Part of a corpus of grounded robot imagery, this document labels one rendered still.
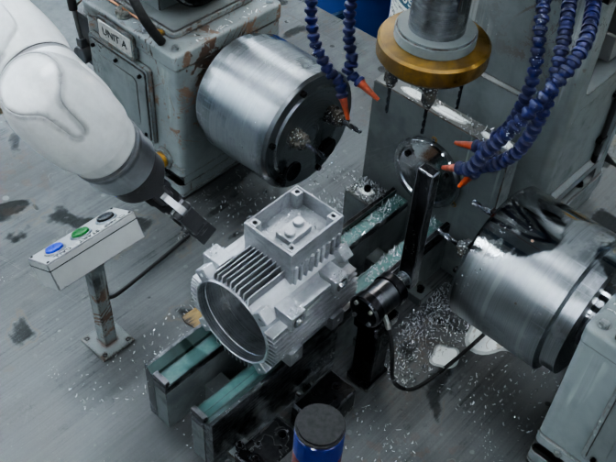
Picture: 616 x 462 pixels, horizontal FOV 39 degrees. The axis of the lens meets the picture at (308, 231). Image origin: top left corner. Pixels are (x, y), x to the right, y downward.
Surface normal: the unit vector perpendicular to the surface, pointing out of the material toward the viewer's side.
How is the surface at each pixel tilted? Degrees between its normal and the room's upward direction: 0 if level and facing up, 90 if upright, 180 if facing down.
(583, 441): 90
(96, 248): 61
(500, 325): 92
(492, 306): 81
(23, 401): 0
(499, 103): 90
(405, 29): 0
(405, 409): 0
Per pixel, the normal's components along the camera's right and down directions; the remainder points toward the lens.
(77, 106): 0.77, 0.22
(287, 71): -0.07, -0.60
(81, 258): 0.66, 0.12
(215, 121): -0.67, 0.38
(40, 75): -0.06, -0.36
